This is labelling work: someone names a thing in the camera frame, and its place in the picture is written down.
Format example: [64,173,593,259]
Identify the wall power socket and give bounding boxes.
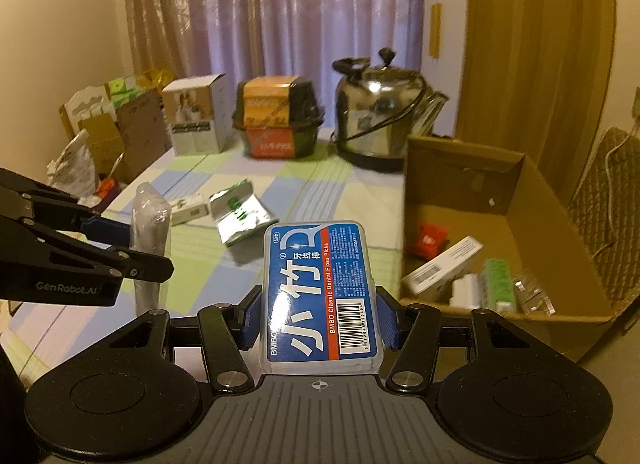
[631,86,640,120]

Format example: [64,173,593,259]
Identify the purple sheer curtain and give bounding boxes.
[125,0,423,99]

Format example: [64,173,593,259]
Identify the stainless steel kettle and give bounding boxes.
[332,47,449,173]

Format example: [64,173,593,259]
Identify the long white ointment box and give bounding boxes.
[169,192,208,226]

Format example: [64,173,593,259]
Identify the white humidifier product box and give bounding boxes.
[162,73,233,157]

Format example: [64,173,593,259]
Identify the white tube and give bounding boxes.
[130,183,171,316]

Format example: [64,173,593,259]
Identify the white charger cable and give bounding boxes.
[589,119,640,261]

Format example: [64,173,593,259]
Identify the white green medicine box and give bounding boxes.
[401,236,484,295]

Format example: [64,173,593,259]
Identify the white square night light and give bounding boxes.
[449,273,484,310]

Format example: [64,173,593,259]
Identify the crumpled plastic bag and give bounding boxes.
[47,129,98,198]

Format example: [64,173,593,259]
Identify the silver green foil pouch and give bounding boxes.
[209,179,278,247]

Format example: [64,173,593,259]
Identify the stacked cardboard boxes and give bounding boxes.
[58,69,175,183]

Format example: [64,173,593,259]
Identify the clear plastic wire bag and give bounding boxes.
[513,271,555,316]

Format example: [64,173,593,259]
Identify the brown drape curtain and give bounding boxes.
[456,0,616,203]

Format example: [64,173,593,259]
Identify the red small packet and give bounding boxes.
[405,221,449,262]

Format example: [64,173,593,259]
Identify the checkered tablecloth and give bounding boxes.
[1,129,404,387]

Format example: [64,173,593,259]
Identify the quilted beige chair cover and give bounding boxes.
[568,127,640,315]

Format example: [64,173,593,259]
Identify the black instant meal bowl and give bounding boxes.
[233,76,324,160]

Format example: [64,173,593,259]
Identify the brown cardboard box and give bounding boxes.
[404,137,615,361]

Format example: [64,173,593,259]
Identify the green narrow package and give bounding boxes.
[482,258,518,315]

